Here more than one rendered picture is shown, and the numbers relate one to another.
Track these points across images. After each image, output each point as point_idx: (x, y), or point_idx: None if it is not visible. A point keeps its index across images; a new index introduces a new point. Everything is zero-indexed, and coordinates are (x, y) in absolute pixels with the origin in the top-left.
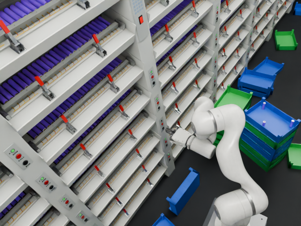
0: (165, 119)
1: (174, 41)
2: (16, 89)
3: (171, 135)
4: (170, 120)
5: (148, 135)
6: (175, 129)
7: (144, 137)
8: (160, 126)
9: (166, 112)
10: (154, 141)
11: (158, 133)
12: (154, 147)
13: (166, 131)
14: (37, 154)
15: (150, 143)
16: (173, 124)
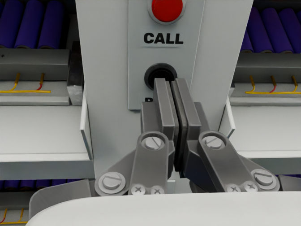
0: (246, 12)
1: None
2: None
3: (109, 180)
4: (286, 127)
5: (57, 68)
6: (249, 170)
7: (13, 54)
8: (132, 10)
9: (299, 60)
10: (54, 132)
11: (84, 81)
12: (22, 171)
13: (141, 109)
14: None
15: (20, 123)
16: (280, 165)
